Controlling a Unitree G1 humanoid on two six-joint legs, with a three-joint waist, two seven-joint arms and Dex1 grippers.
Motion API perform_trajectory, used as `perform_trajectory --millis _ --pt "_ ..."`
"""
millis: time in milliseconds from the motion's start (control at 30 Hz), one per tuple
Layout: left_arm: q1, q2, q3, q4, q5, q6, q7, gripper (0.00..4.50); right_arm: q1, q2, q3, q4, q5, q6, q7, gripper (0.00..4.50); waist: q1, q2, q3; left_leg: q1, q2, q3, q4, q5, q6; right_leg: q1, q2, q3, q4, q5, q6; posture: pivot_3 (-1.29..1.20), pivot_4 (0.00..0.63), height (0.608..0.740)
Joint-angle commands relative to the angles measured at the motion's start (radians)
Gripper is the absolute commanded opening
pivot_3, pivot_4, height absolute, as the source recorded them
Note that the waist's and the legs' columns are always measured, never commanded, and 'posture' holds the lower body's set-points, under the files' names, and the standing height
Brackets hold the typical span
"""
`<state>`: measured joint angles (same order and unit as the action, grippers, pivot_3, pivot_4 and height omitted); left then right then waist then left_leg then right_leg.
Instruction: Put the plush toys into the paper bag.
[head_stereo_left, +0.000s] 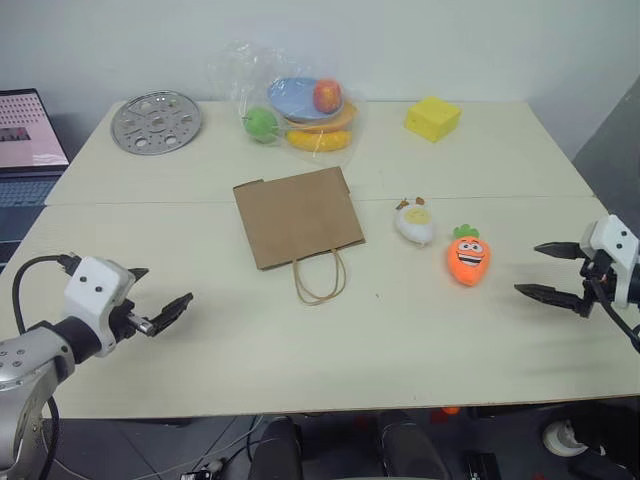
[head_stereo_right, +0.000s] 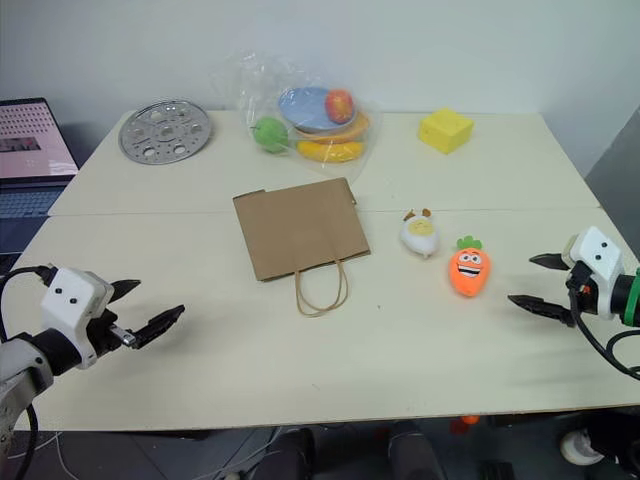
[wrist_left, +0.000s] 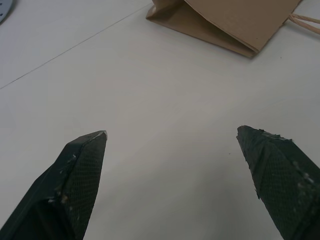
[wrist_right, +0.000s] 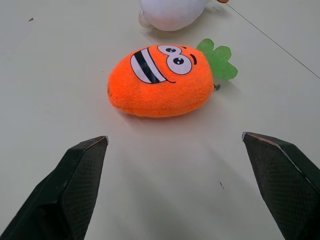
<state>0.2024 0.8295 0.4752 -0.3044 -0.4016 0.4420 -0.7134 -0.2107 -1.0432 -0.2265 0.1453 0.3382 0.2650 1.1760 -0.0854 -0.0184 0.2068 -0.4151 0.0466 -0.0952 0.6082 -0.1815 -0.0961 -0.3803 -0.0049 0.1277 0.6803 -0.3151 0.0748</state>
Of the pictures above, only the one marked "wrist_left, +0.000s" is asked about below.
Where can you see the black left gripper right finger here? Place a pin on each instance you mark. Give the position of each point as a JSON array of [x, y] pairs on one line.
[[282, 185]]

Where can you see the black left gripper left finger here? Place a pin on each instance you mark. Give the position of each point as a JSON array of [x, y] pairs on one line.
[[62, 190]]

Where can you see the brown paper bag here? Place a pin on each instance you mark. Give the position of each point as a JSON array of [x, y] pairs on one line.
[[225, 22]]

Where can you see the grey perforated round disc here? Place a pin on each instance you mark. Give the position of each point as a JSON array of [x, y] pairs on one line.
[[4, 8]]

